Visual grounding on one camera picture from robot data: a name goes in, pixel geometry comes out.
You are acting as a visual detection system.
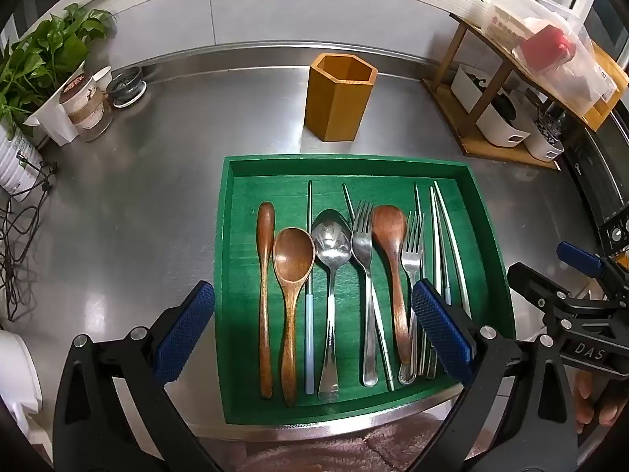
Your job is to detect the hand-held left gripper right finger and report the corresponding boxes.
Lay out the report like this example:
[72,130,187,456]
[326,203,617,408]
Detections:
[411,278,579,472]

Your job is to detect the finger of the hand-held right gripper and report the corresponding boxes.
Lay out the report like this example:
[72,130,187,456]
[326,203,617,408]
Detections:
[506,262,617,329]
[557,241,629,301]

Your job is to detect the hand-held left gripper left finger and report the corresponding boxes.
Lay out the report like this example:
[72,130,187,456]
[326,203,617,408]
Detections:
[51,280,217,472]

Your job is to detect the small metal fork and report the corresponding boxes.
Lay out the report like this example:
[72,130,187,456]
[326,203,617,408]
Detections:
[398,210,426,385]

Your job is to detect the slim wooden spoon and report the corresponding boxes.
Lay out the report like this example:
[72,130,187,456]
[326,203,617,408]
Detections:
[256,201,276,399]

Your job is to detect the large metal fork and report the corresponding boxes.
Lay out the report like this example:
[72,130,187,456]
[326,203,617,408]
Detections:
[351,200,380,387]

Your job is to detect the white chopstick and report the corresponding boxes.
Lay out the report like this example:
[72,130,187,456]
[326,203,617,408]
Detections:
[429,186,443,286]
[433,180,473,319]

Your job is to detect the green wooden tray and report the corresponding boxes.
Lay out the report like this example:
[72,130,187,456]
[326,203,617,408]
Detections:
[213,155,517,426]

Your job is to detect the hexagonal wooden utensil holder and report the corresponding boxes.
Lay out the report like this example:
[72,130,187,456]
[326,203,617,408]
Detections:
[303,52,379,143]

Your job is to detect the person's right hand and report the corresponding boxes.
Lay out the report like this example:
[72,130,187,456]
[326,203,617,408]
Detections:
[572,370,629,427]

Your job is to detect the black countertop oven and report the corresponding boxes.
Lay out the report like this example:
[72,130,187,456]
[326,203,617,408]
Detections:
[560,103,629,259]

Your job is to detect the reddish wooden spoon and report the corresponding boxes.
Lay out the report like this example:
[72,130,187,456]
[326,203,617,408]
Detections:
[371,205,414,367]

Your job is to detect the white storage basket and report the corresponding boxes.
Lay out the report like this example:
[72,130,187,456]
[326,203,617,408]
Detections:
[476,89,535,148]
[451,65,493,115]
[523,108,566,163]

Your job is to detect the large round wooden spoon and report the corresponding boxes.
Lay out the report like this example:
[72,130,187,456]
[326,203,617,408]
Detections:
[272,227,316,408]

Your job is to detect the metal spoon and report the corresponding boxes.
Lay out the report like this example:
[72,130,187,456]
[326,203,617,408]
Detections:
[311,209,353,400]

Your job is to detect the wooden corner shelf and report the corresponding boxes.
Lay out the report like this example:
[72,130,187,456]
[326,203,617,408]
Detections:
[420,12,629,172]

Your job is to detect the white appliance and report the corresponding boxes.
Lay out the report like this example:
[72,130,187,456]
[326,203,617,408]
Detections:
[0,329,44,416]

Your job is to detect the clear plastic container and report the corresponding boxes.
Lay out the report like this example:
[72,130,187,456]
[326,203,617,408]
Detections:
[479,0,618,116]

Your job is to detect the red box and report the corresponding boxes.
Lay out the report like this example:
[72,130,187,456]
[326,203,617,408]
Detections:
[519,24,577,78]

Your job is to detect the white ribbed plant pot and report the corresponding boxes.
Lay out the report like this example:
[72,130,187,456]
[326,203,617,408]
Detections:
[0,125,45,202]

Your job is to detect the white plastic pitcher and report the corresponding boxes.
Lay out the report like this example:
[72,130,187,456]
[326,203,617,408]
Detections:
[24,61,86,147]

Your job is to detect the small white cup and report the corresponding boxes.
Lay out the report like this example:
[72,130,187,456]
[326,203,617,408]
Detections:
[93,66,115,95]

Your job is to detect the green potted plant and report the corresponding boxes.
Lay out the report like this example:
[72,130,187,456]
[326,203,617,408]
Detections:
[0,4,116,138]

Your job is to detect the black cables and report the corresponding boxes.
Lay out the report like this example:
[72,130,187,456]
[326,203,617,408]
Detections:
[0,160,61,323]

